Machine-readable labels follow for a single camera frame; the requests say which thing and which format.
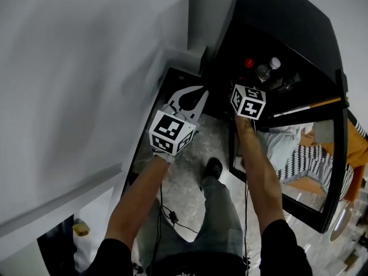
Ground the tan block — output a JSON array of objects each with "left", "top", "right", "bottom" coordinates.
[{"left": 72, "top": 222, "right": 90, "bottom": 237}]

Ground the clear white-capped bottle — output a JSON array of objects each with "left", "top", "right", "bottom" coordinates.
[{"left": 255, "top": 56, "right": 282, "bottom": 83}]

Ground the black cabinet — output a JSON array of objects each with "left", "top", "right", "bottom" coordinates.
[{"left": 186, "top": 0, "right": 350, "bottom": 120}]

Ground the black white striped blanket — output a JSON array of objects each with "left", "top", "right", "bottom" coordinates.
[{"left": 277, "top": 116, "right": 368, "bottom": 201}]

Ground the black framed glass cabinet door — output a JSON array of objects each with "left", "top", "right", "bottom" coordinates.
[{"left": 228, "top": 69, "right": 350, "bottom": 235}]

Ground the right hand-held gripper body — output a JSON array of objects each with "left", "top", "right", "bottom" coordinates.
[{"left": 229, "top": 83, "right": 267, "bottom": 121}]

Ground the bottle with green cap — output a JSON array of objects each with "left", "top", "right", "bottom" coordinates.
[{"left": 275, "top": 72, "right": 302, "bottom": 93}]

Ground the person's right leg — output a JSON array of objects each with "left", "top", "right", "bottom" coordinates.
[{"left": 198, "top": 175, "right": 248, "bottom": 258}]

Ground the orange sofa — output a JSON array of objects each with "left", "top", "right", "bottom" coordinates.
[{"left": 283, "top": 116, "right": 368, "bottom": 202}]

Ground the person's black shirt torso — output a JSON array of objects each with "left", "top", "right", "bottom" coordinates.
[{"left": 83, "top": 219, "right": 313, "bottom": 276}]

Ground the black cable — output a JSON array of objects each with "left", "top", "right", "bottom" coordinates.
[
  {"left": 155, "top": 182, "right": 199, "bottom": 270},
  {"left": 243, "top": 179, "right": 251, "bottom": 270}
]

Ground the person's right forearm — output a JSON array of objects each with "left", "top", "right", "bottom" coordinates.
[{"left": 234, "top": 115, "right": 287, "bottom": 235}]

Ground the person's right black shoe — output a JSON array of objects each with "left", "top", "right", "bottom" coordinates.
[{"left": 202, "top": 157, "right": 224, "bottom": 183}]

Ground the person's left forearm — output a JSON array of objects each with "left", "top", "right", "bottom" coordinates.
[{"left": 103, "top": 155, "right": 170, "bottom": 243}]

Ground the white crumpled cloth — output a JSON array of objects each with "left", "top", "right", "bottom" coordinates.
[{"left": 263, "top": 124, "right": 313, "bottom": 166}]

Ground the red-capped dark bottle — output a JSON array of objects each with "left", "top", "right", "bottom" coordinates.
[{"left": 240, "top": 57, "right": 256, "bottom": 82}]

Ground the white wrist strap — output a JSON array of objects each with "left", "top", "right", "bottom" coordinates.
[{"left": 154, "top": 151, "right": 176, "bottom": 164}]

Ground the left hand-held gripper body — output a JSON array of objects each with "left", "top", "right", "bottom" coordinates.
[{"left": 148, "top": 102, "right": 201, "bottom": 156}]

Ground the person's leg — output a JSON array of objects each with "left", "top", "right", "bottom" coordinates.
[
  {"left": 198, "top": 175, "right": 248, "bottom": 258},
  {"left": 136, "top": 197, "right": 196, "bottom": 267}
]

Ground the person's left leg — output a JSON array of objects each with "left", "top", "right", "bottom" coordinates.
[{"left": 136, "top": 197, "right": 196, "bottom": 267}]

